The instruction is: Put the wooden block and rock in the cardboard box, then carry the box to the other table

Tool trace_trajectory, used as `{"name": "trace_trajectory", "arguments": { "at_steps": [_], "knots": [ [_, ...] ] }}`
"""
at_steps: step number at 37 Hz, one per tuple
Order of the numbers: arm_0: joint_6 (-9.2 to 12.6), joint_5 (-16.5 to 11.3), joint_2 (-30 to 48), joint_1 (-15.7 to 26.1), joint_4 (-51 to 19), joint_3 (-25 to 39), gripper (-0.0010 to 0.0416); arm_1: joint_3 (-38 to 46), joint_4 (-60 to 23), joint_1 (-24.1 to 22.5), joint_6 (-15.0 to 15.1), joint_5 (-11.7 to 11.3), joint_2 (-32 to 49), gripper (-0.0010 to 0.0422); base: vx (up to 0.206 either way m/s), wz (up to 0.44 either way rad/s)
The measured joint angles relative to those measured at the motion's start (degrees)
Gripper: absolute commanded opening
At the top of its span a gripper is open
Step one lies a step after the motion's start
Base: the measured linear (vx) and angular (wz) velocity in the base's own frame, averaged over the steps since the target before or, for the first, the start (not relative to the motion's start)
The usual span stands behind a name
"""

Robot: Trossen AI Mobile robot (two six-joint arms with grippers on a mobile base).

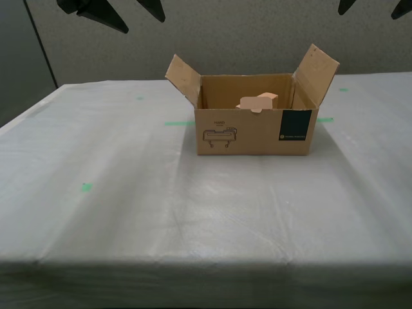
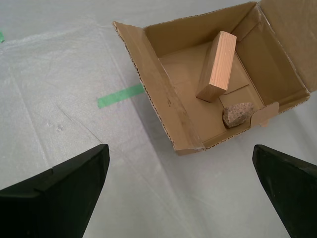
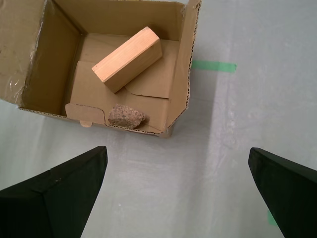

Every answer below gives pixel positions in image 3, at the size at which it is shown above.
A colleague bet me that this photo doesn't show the green tape strip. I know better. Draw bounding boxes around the green tape strip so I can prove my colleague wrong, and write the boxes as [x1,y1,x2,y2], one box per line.
[192,60,237,74]

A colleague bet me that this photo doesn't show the light wooden block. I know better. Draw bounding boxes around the light wooden block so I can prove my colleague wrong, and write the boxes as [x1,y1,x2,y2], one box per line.
[91,26,163,94]

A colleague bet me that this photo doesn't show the brown cardboard box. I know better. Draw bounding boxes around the brown cardboard box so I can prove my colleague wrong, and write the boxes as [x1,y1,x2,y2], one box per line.
[0,0,203,138]

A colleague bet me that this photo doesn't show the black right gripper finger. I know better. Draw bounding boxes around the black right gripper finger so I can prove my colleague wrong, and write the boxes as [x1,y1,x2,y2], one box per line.
[248,147,317,238]
[0,145,108,238]

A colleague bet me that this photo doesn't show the speckled granite rock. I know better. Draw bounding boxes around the speckled granite rock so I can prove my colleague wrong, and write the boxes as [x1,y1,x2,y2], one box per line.
[107,104,146,129]

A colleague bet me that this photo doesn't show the translucent plastic table cover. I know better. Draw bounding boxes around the translucent plastic table cover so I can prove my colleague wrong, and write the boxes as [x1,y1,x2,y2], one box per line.
[0,0,317,238]

